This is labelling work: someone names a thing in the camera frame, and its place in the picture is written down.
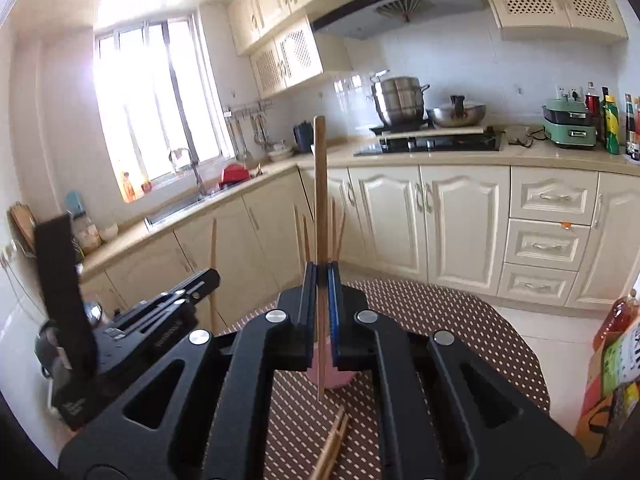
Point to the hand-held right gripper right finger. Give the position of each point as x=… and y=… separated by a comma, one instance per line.
x=334, y=310

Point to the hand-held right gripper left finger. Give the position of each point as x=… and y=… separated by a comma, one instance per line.
x=311, y=310

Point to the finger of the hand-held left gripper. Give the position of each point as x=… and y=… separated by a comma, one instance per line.
x=165, y=335
x=197, y=285

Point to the pink cylindrical holder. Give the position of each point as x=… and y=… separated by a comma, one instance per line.
x=345, y=380

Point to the pile of wooden chopsticks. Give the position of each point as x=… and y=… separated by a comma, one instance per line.
x=330, y=440

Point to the patterned cup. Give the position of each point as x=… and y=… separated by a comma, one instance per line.
x=89, y=237

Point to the wooden cutting board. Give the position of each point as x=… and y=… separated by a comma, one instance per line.
x=22, y=227

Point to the teal container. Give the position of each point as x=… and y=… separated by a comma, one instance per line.
x=74, y=204

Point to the steel kitchen sink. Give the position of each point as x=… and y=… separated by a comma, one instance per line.
x=180, y=210

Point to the red bowl by sink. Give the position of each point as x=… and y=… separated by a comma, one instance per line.
x=234, y=176

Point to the steel kitchen faucet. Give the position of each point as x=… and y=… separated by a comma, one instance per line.
x=192, y=170

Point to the brown polka dot tablecloth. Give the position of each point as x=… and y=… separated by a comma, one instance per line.
x=450, y=320

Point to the cream kitchen base cabinets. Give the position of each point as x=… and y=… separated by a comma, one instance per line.
x=460, y=220

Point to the dark blue kettle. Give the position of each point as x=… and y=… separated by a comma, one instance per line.
x=303, y=137

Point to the kitchen window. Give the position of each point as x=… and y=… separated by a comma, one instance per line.
x=145, y=105

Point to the black gas stove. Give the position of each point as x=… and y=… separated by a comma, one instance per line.
x=430, y=144

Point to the steel steamer pot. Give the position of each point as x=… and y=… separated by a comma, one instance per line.
x=400, y=102

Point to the steel wok with lid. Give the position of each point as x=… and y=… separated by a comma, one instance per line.
x=457, y=115

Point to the large orange drink bottle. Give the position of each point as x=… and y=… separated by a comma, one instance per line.
x=617, y=320

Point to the colourful printed bag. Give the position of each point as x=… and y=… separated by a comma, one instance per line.
x=617, y=375

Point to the green electric cooker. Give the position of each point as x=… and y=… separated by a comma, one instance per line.
x=570, y=127

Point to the range hood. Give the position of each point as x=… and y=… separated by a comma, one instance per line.
x=400, y=5

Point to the red and black bottle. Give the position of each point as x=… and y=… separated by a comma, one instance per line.
x=593, y=110

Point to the dark sauce bottle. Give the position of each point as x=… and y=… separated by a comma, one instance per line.
x=631, y=130

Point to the wall rail with hanging utensils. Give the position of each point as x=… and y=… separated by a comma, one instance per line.
x=250, y=108

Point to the small lattice door wall cabinet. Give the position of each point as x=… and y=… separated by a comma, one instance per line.
x=295, y=60

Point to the wall power socket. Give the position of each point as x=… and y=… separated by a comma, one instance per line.
x=570, y=94

